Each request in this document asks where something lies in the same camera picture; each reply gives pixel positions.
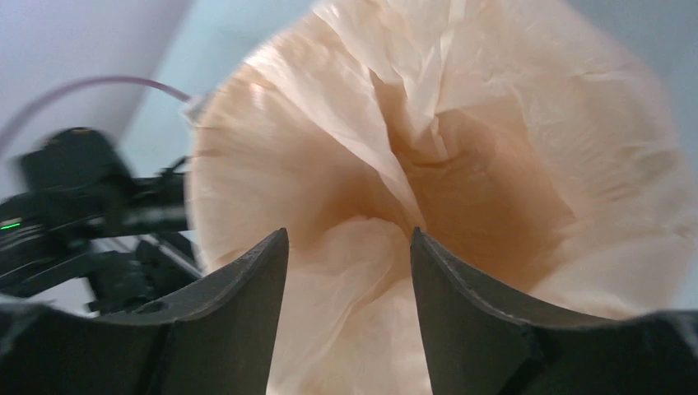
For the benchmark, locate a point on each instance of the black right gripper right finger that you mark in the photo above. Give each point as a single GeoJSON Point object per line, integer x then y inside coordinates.
{"type": "Point", "coordinates": [481, 336]}

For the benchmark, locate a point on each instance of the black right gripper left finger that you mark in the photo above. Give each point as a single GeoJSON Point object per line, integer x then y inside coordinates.
{"type": "Point", "coordinates": [214, 336]}

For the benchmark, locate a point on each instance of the translucent cream trash bag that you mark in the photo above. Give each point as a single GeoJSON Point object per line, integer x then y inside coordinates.
{"type": "Point", "coordinates": [525, 141]}

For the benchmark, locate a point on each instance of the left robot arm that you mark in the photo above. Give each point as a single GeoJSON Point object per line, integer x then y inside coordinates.
{"type": "Point", "coordinates": [85, 216]}

